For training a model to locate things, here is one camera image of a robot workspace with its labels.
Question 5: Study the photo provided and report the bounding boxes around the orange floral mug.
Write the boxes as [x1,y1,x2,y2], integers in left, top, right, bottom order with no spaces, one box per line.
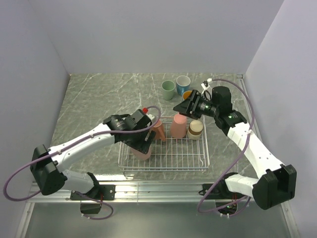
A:
[152,120,166,142]

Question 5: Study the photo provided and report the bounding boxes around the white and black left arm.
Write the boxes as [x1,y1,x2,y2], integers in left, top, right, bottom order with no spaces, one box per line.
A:
[30,109,156,199]

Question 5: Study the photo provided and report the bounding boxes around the aluminium mounting rail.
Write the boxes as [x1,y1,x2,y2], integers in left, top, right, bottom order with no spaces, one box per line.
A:
[26,180,289,204]

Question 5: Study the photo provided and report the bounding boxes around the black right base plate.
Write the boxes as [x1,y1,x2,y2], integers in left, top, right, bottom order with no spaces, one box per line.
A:
[199,181,244,215]

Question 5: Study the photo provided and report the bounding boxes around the pink mug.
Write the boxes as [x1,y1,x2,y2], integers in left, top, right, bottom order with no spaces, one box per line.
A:
[130,148,152,161]

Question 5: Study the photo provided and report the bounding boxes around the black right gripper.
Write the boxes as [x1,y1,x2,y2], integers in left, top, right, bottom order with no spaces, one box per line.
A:
[173,89,219,120]

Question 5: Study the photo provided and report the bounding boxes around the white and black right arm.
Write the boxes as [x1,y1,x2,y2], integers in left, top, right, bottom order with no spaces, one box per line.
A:
[173,86,297,210]

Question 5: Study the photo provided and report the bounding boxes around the short green plastic cup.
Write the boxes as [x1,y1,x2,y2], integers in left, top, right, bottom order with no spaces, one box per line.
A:
[161,80,175,101]

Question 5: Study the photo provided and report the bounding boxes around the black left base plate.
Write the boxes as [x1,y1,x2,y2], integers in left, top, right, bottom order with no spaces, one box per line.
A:
[70,184,115,215]

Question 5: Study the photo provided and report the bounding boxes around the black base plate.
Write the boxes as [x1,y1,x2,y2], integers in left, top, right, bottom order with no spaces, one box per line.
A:
[70,184,115,215]
[199,181,244,215]

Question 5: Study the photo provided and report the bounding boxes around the blue mug, white inside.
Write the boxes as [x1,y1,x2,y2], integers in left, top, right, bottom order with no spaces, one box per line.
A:
[176,75,191,96]

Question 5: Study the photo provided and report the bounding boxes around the white wire dish rack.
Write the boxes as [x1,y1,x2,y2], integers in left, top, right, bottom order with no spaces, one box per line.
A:
[118,117,210,172]

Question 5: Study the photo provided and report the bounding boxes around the blue mug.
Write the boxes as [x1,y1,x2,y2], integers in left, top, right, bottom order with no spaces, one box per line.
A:
[182,91,192,100]
[176,75,191,96]

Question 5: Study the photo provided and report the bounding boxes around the cream and brown ceramic cup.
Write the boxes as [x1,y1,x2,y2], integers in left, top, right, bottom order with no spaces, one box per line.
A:
[187,120,204,140]

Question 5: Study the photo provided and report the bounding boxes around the tall pink plastic cup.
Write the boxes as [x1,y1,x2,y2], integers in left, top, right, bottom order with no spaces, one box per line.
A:
[170,113,187,139]

